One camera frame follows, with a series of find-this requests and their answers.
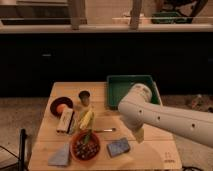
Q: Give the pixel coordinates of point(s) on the metal cup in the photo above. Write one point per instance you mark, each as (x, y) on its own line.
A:
(84, 97)

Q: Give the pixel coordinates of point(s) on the green plastic tray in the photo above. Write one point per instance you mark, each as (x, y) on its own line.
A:
(119, 85)

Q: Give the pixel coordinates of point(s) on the grey folded cloth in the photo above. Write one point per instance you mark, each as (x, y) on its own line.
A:
(60, 157)

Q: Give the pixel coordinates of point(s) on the green object on shelf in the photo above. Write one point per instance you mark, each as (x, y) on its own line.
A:
(168, 18)

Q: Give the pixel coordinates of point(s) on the white black eraser block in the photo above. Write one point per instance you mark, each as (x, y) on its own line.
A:
(65, 120)

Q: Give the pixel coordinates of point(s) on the blue sponge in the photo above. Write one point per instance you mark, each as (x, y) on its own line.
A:
(118, 147)

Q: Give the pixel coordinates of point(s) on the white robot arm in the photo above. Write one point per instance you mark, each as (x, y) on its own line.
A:
(137, 109)

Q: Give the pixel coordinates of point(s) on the small paint brush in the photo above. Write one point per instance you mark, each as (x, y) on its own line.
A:
(105, 130)

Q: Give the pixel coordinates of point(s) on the corn cob toy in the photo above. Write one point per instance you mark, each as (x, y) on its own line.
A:
(85, 122)

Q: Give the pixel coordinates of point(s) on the orange bowl with beads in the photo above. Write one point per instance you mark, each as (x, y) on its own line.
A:
(85, 146)

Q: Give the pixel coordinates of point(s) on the beige wooden gripper block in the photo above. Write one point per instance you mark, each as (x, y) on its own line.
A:
(139, 135)

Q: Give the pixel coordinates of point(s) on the black chair frame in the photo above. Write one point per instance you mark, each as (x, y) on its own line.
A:
(21, 156)

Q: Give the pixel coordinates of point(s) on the orange fruit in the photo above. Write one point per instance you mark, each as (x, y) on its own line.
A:
(60, 108)

